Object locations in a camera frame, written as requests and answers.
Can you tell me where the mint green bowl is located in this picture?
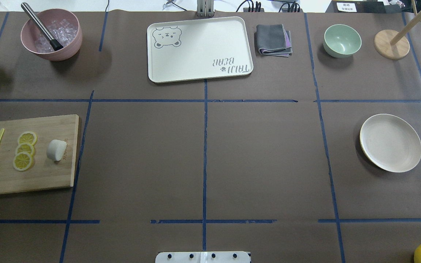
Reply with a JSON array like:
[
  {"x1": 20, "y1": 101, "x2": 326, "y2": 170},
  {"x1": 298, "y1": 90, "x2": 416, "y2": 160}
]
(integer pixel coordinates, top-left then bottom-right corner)
[{"x1": 323, "y1": 24, "x2": 362, "y2": 58}]

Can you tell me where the steel black-tipped muddler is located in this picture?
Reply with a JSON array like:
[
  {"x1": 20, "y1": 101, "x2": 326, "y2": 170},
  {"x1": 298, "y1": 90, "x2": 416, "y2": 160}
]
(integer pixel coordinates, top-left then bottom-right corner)
[{"x1": 20, "y1": 2, "x2": 63, "y2": 51}]

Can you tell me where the pink bowl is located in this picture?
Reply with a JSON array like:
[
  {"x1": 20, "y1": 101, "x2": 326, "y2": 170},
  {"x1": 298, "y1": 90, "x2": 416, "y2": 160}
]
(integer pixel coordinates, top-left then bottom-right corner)
[{"x1": 20, "y1": 8, "x2": 82, "y2": 61}]

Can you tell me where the lemon slice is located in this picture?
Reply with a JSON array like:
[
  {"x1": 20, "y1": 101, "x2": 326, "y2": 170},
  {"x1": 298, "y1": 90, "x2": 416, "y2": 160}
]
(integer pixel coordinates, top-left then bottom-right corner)
[
  {"x1": 15, "y1": 142, "x2": 35, "y2": 156},
  {"x1": 17, "y1": 131, "x2": 37, "y2": 145},
  {"x1": 13, "y1": 152, "x2": 33, "y2": 171}
]

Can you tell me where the bamboo cutting board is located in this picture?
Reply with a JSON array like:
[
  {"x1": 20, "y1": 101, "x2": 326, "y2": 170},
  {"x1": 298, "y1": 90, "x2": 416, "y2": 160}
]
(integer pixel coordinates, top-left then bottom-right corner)
[{"x1": 0, "y1": 114, "x2": 80, "y2": 194}]

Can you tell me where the folded grey cloth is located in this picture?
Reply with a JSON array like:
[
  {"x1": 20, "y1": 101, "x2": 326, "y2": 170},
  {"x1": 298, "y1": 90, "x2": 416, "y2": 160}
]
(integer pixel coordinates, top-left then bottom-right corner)
[{"x1": 256, "y1": 24, "x2": 293, "y2": 58}]

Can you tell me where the beige round plate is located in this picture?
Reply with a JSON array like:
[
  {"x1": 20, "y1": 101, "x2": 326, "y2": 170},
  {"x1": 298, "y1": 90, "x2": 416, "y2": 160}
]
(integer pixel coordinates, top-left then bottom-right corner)
[{"x1": 359, "y1": 114, "x2": 421, "y2": 173}]

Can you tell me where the bottom lemon slice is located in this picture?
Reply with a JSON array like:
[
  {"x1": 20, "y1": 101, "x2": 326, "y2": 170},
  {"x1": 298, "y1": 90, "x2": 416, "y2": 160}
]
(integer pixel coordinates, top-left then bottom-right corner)
[{"x1": 13, "y1": 152, "x2": 33, "y2": 171}]

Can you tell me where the white bear serving tray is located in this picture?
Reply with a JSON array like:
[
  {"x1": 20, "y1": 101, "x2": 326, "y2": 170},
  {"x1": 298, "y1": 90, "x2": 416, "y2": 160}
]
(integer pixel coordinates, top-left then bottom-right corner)
[{"x1": 147, "y1": 16, "x2": 254, "y2": 83}]

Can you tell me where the top lemon slice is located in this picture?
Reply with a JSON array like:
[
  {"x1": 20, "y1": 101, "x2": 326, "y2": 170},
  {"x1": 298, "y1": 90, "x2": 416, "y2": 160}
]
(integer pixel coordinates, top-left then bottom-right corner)
[{"x1": 17, "y1": 131, "x2": 37, "y2": 145}]

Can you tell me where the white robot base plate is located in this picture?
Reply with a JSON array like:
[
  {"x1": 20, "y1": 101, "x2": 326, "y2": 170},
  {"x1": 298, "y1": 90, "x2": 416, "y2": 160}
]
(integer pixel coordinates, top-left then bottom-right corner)
[{"x1": 155, "y1": 251, "x2": 252, "y2": 263}]

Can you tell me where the wooden stand with round base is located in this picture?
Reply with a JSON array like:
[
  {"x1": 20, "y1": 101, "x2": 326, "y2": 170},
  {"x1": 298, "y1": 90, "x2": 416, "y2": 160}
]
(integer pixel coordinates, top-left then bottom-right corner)
[{"x1": 374, "y1": 10, "x2": 421, "y2": 60}]

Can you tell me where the middle lemon slice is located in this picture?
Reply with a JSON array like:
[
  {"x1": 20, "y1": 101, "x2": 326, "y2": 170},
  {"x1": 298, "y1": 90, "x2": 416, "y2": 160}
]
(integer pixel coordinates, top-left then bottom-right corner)
[{"x1": 15, "y1": 142, "x2": 35, "y2": 156}]

